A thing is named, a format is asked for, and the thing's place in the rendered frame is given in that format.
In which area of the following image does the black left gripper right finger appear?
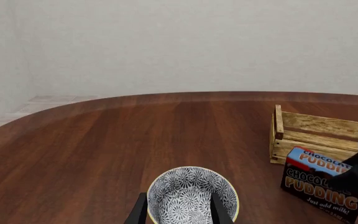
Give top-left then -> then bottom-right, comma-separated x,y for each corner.
211,192 -> 235,224

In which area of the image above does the wooden slat tray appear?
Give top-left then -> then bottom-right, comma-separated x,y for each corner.
269,104 -> 358,165

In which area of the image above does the chocolate pudding box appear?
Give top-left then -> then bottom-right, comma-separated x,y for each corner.
280,146 -> 358,224

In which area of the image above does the black-and-white patterned bowl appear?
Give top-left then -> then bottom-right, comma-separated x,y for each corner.
147,166 -> 240,224

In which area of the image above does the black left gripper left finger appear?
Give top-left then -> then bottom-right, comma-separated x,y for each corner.
125,192 -> 149,224

